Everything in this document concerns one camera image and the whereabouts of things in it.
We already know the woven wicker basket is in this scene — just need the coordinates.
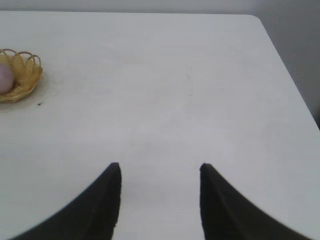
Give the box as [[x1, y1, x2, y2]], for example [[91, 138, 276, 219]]
[[0, 48, 44, 104]]

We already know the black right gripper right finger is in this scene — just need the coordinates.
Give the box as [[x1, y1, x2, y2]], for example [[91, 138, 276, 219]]
[[199, 163, 316, 240]]

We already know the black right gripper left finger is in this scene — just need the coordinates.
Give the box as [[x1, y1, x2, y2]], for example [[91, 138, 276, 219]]
[[12, 162, 122, 240]]

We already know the pink peach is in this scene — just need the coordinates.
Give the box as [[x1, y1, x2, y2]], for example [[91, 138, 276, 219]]
[[0, 63, 14, 96]]

